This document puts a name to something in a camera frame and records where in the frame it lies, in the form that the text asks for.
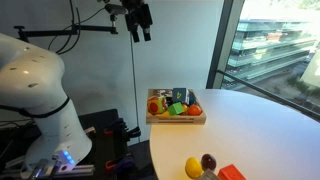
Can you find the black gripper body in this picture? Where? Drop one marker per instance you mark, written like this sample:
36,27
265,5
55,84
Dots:
138,14

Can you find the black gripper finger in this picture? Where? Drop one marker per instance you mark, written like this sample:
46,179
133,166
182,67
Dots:
147,34
135,36

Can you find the grey cube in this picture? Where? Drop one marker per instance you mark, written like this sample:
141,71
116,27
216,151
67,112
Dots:
208,175

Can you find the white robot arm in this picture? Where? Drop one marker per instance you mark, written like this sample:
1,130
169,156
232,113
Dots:
30,83

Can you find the dark blue number cube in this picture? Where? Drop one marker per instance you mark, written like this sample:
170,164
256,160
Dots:
180,95

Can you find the red yellow green soft cube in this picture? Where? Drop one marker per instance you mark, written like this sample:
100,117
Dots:
157,105

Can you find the green cube in tray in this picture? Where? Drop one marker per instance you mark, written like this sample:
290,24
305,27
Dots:
175,109

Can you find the yellow banana in tray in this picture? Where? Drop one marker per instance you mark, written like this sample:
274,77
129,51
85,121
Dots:
166,113

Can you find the orange ball in tray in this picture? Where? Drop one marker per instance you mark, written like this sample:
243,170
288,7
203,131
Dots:
194,110

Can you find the wooden tray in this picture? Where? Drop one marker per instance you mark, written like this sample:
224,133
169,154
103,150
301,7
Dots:
182,118

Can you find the red orange cube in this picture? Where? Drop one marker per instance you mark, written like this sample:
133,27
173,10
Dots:
230,172

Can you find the window railing bar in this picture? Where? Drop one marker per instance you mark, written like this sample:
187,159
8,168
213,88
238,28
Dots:
274,96

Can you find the black equipment cart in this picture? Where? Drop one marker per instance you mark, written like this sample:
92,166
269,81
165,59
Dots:
110,155

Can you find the yellow lemon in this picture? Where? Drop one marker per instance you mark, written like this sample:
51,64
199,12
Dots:
193,168

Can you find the dark purple plum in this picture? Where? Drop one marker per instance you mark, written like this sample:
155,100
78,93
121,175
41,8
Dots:
208,162

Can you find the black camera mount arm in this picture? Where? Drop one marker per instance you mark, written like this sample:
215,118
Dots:
112,9

